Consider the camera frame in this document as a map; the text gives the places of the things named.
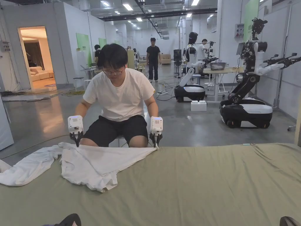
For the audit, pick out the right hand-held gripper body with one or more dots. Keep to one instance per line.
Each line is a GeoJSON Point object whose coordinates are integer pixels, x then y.
{"type": "Point", "coordinates": [75, 123]}

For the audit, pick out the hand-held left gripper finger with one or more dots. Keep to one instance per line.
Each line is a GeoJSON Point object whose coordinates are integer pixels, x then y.
{"type": "Point", "coordinates": [152, 139]}
{"type": "Point", "coordinates": [160, 139]}

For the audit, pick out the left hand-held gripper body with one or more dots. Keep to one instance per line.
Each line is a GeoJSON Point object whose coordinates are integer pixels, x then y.
{"type": "Point", "coordinates": [156, 124]}

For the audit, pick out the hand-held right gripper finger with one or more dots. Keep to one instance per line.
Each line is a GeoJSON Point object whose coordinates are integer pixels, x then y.
{"type": "Point", "coordinates": [81, 137]}
{"type": "Point", "coordinates": [74, 139]}

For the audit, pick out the white garment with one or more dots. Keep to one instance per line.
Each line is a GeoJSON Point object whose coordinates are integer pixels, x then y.
{"type": "Point", "coordinates": [94, 162]}

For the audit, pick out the person's right forearm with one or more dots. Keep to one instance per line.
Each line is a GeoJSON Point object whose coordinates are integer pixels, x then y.
{"type": "Point", "coordinates": [81, 108]}

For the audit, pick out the person's left forearm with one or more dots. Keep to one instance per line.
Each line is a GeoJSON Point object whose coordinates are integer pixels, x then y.
{"type": "Point", "coordinates": [152, 107]}

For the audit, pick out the person's legs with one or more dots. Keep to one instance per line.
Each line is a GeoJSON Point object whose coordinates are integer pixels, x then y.
{"type": "Point", "coordinates": [103, 131]}

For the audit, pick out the white power strip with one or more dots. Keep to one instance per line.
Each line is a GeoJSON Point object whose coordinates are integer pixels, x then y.
{"type": "Point", "coordinates": [162, 92]}

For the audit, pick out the person's body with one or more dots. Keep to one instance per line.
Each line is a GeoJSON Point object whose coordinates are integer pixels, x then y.
{"type": "Point", "coordinates": [120, 98]}

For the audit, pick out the white box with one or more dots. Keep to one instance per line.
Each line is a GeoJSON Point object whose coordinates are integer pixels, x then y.
{"type": "Point", "coordinates": [198, 106]}

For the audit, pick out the white humanoid robot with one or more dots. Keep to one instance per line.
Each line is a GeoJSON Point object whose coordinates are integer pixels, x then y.
{"type": "Point", "coordinates": [188, 89]}

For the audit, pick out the cream sofa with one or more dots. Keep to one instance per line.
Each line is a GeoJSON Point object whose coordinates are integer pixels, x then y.
{"type": "Point", "coordinates": [40, 74]}

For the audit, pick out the bed with green sheet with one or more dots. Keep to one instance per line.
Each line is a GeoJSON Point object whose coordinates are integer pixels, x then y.
{"type": "Point", "coordinates": [200, 188]}

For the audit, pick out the cardboard carton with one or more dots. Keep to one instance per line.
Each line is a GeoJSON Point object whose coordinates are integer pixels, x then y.
{"type": "Point", "coordinates": [165, 58]}

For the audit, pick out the black equipment rack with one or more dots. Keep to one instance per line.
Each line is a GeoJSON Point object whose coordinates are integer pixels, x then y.
{"type": "Point", "coordinates": [177, 58]}

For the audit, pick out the white cabinet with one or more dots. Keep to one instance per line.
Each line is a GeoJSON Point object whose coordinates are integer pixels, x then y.
{"type": "Point", "coordinates": [4, 127]}

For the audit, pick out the black and white robot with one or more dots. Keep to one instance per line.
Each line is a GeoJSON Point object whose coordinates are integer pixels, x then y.
{"type": "Point", "coordinates": [244, 110]}

